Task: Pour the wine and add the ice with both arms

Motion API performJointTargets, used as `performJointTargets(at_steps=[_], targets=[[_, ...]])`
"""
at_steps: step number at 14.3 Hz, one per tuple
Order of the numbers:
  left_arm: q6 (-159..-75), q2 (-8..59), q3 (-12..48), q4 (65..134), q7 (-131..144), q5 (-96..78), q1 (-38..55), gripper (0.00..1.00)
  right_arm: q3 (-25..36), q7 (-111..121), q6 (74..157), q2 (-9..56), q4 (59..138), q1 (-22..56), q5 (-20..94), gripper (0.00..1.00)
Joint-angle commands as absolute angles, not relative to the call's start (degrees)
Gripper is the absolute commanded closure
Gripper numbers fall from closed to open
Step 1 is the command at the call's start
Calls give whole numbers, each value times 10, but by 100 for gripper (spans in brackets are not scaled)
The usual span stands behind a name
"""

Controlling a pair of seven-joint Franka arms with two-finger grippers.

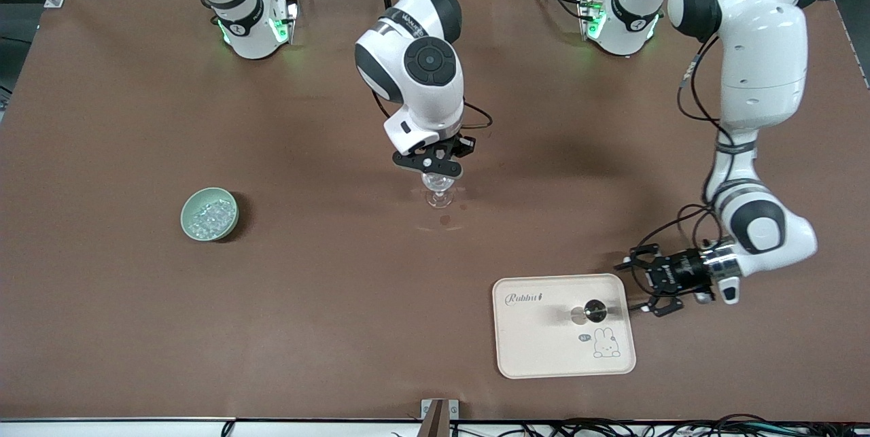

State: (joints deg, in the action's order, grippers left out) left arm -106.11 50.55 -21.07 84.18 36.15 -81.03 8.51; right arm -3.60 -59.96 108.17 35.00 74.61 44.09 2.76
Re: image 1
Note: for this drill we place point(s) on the clear stemmed wine glass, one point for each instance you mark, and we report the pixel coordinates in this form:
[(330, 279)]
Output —
[(440, 199)]

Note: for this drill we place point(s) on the brown table cover mat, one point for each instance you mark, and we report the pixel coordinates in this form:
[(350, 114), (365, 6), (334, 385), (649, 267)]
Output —
[(272, 321)]

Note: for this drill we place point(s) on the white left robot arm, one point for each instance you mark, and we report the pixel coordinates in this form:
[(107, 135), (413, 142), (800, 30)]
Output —
[(761, 70)]

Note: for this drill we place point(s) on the pale green ceramic bowl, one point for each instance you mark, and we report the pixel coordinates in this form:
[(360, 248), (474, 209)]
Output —
[(204, 194)]

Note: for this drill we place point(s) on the pile of clear ice cubes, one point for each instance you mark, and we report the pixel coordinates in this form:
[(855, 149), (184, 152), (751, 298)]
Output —
[(211, 218)]

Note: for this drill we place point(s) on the steel double jigger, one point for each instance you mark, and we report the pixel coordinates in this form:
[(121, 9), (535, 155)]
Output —
[(596, 311)]

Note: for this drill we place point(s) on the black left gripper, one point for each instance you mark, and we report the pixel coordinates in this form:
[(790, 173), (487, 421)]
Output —
[(678, 272)]

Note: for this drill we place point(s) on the grey metal table bracket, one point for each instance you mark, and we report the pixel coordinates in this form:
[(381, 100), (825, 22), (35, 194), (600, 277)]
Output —
[(454, 410)]

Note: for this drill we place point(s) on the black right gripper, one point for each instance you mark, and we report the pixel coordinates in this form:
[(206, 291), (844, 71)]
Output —
[(463, 145)]

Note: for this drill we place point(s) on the cream rabbit print tray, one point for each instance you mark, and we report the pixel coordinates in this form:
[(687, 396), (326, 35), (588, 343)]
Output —
[(537, 342)]

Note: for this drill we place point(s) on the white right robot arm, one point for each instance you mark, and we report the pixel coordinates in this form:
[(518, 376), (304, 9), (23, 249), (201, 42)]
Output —
[(428, 90)]

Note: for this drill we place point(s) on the brown upright post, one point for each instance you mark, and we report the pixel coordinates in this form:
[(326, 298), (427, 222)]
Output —
[(435, 423)]

